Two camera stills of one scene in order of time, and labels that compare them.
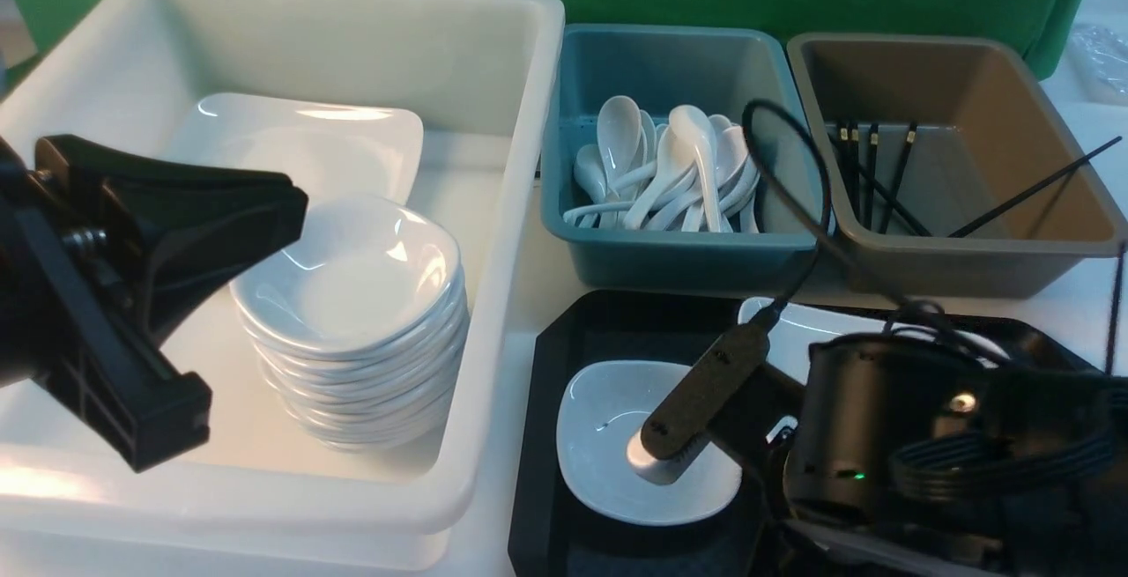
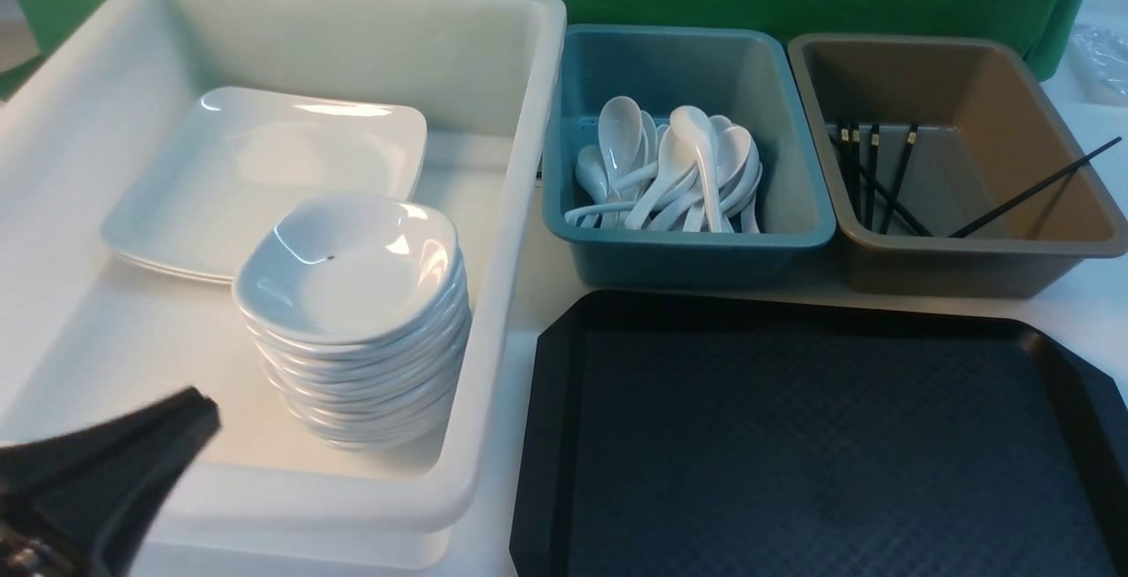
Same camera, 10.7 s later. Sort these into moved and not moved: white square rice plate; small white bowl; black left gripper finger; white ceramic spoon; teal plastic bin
Moved: white square rice plate; black left gripper finger; small white bowl
Not moved: teal plastic bin; white ceramic spoon
